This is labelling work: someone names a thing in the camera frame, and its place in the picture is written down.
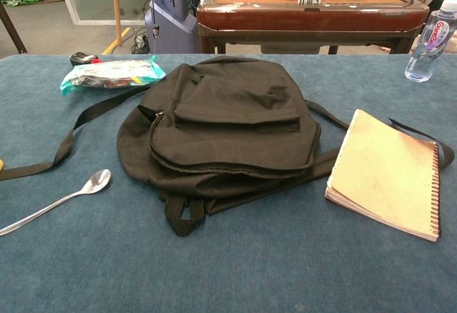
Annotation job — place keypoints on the black fabric backpack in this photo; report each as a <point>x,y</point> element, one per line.
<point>232,113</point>

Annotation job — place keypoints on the teal snack package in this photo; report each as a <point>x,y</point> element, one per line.
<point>114,73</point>

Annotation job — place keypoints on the metal spoon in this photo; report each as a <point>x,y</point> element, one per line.
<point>98,181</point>

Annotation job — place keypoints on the brown mahjong table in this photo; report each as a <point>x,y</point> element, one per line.
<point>303,16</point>

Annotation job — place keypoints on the kraft spiral notebook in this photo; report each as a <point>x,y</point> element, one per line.
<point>385,170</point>

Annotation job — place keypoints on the small black red device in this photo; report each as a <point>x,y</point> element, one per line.
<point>80,58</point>

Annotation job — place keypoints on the wooden pole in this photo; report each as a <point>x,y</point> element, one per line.
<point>116,5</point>

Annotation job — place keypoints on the clear plastic water bottle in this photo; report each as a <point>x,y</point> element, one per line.
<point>428,48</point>

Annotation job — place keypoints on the dark slanted pole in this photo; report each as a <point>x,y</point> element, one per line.
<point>12,30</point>

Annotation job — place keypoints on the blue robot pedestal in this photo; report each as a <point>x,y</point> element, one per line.
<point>171,23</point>

